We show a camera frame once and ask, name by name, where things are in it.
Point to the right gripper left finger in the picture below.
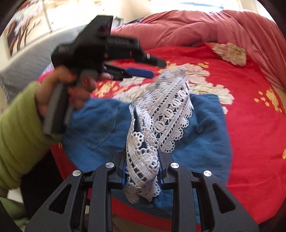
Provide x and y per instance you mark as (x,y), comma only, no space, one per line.
(83,202)

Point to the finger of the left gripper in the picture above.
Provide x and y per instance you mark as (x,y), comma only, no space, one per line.
(119,73)
(149,59)

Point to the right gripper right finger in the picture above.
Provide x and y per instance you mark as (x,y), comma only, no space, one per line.
(219,209)

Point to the blue denim pants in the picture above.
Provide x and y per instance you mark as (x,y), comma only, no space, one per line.
(165,117)

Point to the left hand, red nails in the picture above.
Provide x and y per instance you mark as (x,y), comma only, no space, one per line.
(77,95)

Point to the grey quilted headboard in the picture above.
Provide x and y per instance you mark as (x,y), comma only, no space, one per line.
(33,61)

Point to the red floral blanket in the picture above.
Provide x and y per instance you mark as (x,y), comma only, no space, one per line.
(237,129)

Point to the salmon pink duvet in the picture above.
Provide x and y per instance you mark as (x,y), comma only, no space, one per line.
(260,37)

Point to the blossom wall painting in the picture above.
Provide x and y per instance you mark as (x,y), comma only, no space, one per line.
(29,23)

